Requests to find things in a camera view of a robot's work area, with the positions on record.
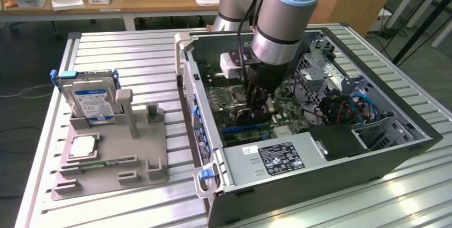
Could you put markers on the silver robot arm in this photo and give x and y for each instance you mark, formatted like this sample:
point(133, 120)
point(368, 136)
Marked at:
point(283, 13)

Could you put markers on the green motherboard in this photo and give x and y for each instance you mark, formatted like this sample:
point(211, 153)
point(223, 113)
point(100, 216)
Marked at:
point(289, 111)

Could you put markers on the grey power supply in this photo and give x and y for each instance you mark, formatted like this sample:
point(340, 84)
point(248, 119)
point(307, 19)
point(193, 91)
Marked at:
point(247, 167)

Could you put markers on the orange item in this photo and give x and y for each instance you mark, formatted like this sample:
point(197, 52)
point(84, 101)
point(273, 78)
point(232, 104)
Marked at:
point(8, 2)

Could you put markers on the silver CPU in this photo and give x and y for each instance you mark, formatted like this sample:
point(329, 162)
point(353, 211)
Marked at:
point(83, 147)

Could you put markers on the white box with round dish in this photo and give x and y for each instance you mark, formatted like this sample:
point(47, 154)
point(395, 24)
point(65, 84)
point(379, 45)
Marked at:
point(65, 0)

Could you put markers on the hard disk with blue bracket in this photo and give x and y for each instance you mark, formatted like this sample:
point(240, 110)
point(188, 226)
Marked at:
point(89, 101)

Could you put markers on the white box with red mark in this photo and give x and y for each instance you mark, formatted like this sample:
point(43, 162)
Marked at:
point(379, 20)

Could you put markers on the green graphics card black fan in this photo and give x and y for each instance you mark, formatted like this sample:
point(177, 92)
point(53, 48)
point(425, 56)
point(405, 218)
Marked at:
point(243, 118)

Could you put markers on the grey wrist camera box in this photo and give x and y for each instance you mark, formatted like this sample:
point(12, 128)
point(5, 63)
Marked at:
point(229, 65)

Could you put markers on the black slanted pole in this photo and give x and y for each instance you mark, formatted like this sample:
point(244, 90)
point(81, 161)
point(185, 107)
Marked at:
point(423, 27)

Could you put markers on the perforated metal drive cage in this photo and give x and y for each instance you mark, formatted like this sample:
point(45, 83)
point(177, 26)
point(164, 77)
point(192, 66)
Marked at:
point(324, 72)

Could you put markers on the blue expansion slot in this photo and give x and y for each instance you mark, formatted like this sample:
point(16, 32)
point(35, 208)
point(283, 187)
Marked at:
point(240, 130)

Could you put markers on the CPU socket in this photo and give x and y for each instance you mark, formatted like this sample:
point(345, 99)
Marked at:
point(235, 97)

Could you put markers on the green RAM stick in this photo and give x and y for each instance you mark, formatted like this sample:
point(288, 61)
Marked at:
point(101, 164)

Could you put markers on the white table frame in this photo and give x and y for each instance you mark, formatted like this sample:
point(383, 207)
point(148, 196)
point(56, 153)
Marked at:
point(404, 0)

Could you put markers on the white paper label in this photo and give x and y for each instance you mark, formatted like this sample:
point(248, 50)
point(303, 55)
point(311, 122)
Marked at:
point(109, 9)

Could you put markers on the black power strip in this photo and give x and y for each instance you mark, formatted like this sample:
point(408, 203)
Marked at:
point(387, 33)

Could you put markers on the black open PC case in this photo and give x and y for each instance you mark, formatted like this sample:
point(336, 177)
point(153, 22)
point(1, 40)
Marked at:
point(317, 185)

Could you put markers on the silver chipset heatsink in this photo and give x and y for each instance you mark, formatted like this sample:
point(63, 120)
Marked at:
point(284, 131)

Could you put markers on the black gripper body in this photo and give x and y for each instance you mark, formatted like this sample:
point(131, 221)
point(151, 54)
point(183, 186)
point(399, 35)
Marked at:
point(267, 76)

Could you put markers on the wooden cabinet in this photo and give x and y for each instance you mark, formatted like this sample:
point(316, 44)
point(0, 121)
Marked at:
point(367, 5)

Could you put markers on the grey parts rack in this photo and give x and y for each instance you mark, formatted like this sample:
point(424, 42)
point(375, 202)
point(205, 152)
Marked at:
point(112, 143)

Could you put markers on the grey metal disk bay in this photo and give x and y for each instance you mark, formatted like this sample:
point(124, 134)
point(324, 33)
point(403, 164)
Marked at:
point(383, 132)

